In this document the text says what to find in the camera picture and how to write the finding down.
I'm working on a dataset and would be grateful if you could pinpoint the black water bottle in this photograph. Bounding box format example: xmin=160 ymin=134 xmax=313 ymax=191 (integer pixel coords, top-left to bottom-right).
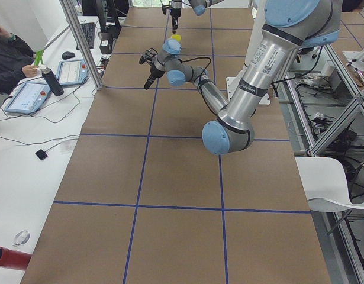
xmin=39 ymin=65 xmax=64 ymax=96

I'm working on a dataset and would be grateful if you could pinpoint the white chair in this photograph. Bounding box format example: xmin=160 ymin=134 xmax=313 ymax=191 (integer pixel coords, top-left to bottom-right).
xmin=295 ymin=157 xmax=364 ymax=212

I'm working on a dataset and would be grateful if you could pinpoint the black keyboard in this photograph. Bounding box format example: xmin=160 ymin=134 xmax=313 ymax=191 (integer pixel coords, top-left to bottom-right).
xmin=80 ymin=22 xmax=95 ymax=49

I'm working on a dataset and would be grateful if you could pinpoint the aluminium table post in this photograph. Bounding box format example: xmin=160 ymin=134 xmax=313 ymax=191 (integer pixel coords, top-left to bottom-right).
xmin=59 ymin=0 xmax=103 ymax=91

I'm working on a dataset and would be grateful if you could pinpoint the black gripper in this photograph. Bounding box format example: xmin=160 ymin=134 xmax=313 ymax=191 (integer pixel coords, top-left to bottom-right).
xmin=144 ymin=63 xmax=165 ymax=90
xmin=170 ymin=8 xmax=182 ymax=33

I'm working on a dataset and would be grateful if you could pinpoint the far teach pendant tablet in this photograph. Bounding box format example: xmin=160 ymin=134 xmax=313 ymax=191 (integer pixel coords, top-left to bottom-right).
xmin=56 ymin=59 xmax=89 ymax=86

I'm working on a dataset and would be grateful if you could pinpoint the small black sensor pad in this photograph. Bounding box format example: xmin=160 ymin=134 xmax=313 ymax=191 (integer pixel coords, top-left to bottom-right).
xmin=35 ymin=149 xmax=48 ymax=160

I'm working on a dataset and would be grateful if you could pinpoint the black camera cable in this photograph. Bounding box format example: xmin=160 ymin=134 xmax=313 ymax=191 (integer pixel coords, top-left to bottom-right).
xmin=179 ymin=56 xmax=212 ymax=78

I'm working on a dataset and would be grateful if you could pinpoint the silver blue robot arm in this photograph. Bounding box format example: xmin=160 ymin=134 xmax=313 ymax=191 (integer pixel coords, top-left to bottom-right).
xmin=162 ymin=0 xmax=223 ymax=34
xmin=139 ymin=1 xmax=342 ymax=155

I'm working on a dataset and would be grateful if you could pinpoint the yellow plastic cup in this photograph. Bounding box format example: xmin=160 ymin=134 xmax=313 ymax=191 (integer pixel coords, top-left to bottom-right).
xmin=171 ymin=34 xmax=182 ymax=43

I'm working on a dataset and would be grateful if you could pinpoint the near teach pendant tablet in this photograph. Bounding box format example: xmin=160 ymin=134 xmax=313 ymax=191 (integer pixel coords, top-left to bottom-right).
xmin=4 ymin=82 xmax=51 ymax=114

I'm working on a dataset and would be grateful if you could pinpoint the person in black jacket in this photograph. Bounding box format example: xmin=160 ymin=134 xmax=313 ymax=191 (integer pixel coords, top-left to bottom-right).
xmin=0 ymin=25 xmax=38 ymax=94

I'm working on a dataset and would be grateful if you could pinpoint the red cylinder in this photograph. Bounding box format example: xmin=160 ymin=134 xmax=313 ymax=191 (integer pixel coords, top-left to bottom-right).
xmin=0 ymin=246 xmax=32 ymax=271

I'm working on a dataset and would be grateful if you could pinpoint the black computer mouse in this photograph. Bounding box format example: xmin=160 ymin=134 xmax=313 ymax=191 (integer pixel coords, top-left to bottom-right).
xmin=62 ymin=51 xmax=76 ymax=60

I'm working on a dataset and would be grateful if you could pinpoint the teach pendant tablet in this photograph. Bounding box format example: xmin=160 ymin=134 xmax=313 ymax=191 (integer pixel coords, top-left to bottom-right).
xmin=56 ymin=59 xmax=89 ymax=86
xmin=4 ymin=82 xmax=51 ymax=114

